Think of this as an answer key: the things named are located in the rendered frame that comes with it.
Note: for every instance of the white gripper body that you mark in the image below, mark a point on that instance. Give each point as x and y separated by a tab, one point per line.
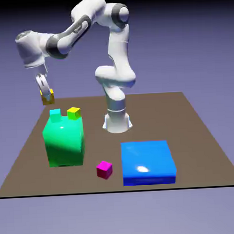
42	84

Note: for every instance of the small orange cube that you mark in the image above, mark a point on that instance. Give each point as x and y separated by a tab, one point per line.
48	101

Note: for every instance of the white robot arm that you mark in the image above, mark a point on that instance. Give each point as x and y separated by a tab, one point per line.
117	51

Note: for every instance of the small cyan cube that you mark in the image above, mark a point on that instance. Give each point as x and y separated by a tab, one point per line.
55	114

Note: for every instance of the small yellow cube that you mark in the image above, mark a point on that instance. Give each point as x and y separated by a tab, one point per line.
73	113

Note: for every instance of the small magenta cube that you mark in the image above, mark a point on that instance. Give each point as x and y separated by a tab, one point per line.
104	170

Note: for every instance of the large green box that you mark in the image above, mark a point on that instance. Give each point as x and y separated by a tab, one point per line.
63	141

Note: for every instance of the large blue box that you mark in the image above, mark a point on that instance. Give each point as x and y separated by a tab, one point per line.
148	161

